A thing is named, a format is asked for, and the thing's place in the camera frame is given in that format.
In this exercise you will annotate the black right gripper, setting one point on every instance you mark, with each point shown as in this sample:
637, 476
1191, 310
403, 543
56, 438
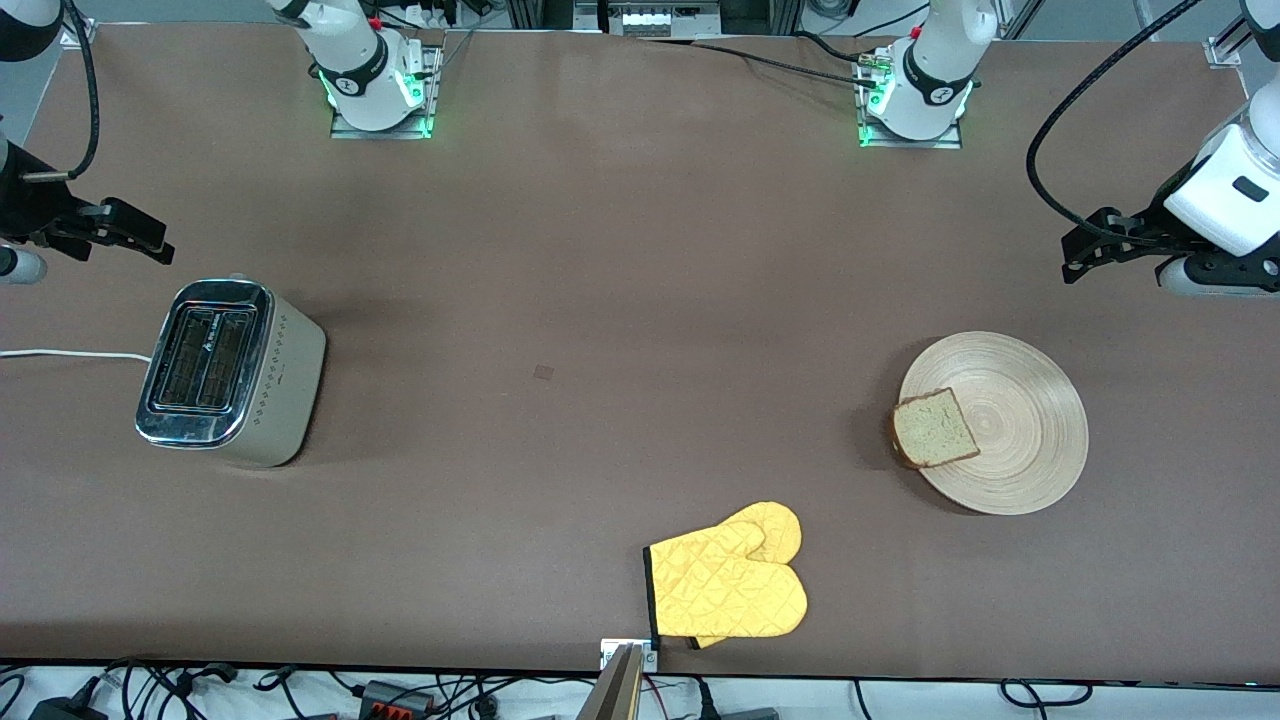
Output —
30, 205

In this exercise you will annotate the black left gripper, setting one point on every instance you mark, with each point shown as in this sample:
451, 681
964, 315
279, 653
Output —
1146, 229

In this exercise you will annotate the round wooden plate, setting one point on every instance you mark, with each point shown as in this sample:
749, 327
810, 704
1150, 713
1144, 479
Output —
1020, 430

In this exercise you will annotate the brown bread slice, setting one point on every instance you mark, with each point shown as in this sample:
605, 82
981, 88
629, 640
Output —
935, 428

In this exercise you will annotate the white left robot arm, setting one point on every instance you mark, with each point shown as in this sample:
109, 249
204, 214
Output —
930, 80

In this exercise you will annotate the silver beige two-slot toaster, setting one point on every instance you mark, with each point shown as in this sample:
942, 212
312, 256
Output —
290, 390

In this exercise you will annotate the black power adapter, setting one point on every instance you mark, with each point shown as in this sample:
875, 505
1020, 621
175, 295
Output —
65, 710

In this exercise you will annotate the yellow quilted oven mitt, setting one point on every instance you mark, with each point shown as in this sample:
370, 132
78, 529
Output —
730, 590

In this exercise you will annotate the white power strip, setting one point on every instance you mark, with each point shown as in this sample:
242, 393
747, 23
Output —
650, 18

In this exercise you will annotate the black orange connector block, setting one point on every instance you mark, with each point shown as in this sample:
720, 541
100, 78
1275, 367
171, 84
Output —
395, 698

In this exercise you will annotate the black power plug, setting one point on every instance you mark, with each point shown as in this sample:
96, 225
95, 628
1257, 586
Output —
705, 705

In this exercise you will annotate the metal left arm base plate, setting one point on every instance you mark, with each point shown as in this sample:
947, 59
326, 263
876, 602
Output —
950, 143

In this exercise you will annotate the aluminium table corner bracket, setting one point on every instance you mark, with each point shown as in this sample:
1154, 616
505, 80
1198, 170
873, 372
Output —
1222, 50
78, 35

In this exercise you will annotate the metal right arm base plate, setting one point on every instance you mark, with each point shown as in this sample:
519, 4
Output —
345, 128

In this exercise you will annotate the aluminium frame post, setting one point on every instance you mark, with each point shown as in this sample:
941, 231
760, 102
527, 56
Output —
540, 12

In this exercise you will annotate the silver camera mount bracket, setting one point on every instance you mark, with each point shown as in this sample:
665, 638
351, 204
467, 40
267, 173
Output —
650, 655

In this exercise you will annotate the tan camera mount bar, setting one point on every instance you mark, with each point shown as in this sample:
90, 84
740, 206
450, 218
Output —
615, 690

